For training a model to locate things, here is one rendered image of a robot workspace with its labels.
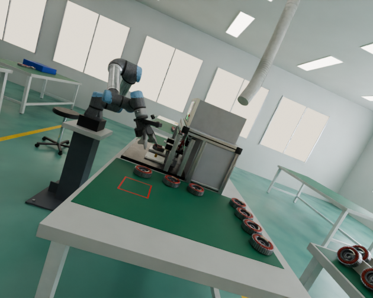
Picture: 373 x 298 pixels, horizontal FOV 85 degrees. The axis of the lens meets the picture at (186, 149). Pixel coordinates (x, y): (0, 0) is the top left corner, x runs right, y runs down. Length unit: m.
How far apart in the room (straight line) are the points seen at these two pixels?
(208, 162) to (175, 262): 0.81
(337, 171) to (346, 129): 1.42
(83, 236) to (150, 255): 0.22
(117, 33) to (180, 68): 1.97
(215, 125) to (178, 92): 4.85
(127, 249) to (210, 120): 1.02
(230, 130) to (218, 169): 0.30
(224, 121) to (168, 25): 5.33
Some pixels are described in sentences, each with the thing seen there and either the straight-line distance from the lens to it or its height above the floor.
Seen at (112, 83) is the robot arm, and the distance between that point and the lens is 1.41.
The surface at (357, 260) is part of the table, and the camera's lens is 1.56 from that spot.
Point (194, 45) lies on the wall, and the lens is 6.48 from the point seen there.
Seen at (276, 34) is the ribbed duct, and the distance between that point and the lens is 3.22.
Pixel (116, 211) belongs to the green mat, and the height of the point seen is 0.75.
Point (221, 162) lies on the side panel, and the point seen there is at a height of 0.97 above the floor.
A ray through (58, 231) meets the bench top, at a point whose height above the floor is 0.74.
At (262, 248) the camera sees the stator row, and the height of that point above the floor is 0.78.
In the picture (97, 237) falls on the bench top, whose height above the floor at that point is 0.75.
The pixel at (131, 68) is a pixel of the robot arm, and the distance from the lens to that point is 1.64.
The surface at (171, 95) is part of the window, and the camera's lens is 6.27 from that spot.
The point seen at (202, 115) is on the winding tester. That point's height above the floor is 1.22.
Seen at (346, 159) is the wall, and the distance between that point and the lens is 8.70.
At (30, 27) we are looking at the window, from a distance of 7.64.
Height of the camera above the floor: 1.24
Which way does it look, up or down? 11 degrees down
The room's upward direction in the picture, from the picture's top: 22 degrees clockwise
